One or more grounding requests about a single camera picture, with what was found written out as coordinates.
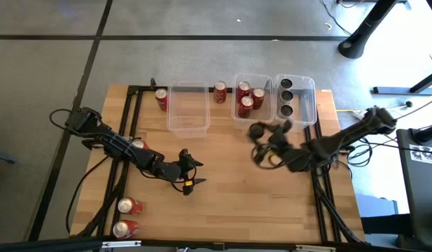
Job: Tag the small yellow scrap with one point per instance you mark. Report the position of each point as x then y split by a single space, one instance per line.
328 26

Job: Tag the white tag label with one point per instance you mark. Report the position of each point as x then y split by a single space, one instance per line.
424 154

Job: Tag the small grey camera mount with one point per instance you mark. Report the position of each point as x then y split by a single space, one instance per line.
219 246

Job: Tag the black stand foot bar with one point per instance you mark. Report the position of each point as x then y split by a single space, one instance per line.
394 90

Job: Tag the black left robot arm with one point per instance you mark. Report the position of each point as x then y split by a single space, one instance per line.
114 141

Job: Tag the black computer tower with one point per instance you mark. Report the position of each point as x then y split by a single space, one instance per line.
422 196

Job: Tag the silver metal bracket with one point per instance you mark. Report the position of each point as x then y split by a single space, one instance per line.
315 248
121 244

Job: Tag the dark red soda can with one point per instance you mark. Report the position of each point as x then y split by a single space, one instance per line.
246 106
220 91
258 94
243 87

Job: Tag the clear plastic bin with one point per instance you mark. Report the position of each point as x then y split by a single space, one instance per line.
303 105
264 113
187 119

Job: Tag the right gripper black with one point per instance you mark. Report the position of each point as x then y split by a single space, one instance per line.
282 141

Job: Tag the small black post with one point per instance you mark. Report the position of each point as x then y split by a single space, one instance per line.
152 84

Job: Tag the black aluminium table frame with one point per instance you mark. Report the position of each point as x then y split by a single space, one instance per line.
145 88

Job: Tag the bright red soda can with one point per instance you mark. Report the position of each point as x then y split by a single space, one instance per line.
139 143
121 229
126 205
162 99

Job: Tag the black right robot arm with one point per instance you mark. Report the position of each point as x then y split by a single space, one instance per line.
327 147

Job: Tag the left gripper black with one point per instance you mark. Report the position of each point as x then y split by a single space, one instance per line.
168 171

